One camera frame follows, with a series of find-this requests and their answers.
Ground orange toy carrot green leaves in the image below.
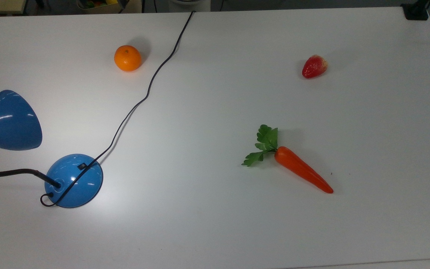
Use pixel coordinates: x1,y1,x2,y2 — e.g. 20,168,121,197
242,124,334,194

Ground blue desk lamp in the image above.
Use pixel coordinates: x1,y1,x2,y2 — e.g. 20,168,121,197
0,90,104,208

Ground red toy strawberry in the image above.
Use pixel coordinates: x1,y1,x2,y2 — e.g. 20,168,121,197
302,55,328,79

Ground box with colourful items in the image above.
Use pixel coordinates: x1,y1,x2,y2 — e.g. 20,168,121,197
76,0,130,14

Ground black table clamp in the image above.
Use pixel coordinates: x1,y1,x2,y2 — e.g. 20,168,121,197
401,0,430,21

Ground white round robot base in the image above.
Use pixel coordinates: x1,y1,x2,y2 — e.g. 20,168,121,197
169,0,211,12

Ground orange fruit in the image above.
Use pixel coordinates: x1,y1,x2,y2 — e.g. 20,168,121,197
114,45,142,72

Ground black lamp power cable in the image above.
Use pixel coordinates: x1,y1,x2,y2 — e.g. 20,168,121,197
40,11,196,207

